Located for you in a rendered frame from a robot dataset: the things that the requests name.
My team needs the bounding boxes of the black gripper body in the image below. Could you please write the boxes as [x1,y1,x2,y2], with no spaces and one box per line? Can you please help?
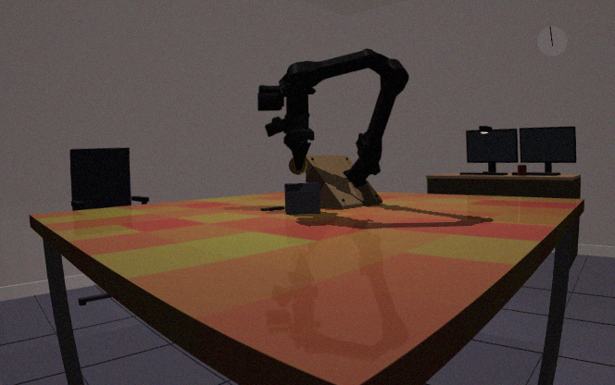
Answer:
[283,109,314,143]

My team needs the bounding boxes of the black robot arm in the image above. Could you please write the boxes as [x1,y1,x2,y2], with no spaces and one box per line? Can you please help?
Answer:
[257,49,409,187]

